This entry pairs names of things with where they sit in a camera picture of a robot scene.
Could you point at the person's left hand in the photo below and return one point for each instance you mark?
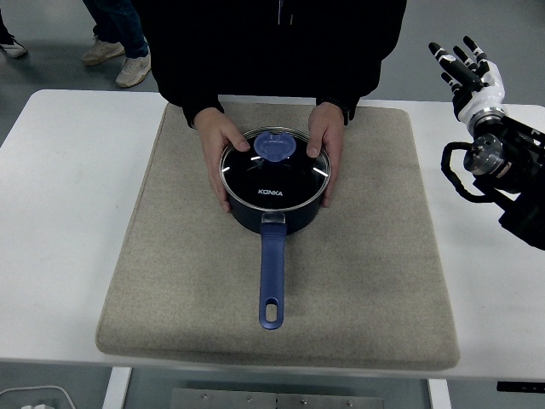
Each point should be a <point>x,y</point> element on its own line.
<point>332,132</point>

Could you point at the person's right hand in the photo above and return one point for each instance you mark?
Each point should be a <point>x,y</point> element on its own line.
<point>215,140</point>

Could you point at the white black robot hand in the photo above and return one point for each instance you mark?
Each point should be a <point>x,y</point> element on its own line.
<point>485,96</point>

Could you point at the glass lid with blue knob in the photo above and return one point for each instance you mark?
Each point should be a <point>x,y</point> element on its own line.
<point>277,179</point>

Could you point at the person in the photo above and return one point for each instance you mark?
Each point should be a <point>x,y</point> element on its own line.
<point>272,51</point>

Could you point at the person's legs with beige shoes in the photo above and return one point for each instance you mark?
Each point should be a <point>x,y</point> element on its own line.
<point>127,34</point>

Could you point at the beige fabric mat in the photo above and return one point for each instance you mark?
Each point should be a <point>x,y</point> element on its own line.
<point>362,277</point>

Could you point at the person's foot with white shoe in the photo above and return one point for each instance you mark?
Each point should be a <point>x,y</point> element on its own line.
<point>13,49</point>

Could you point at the grey metal plate with screws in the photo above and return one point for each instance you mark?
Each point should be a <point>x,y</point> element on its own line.
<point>221,400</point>

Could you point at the white table leg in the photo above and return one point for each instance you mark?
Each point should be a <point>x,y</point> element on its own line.
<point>439,396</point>
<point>116,392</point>

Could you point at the black table control panel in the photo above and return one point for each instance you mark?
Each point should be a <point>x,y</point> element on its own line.
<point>519,387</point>

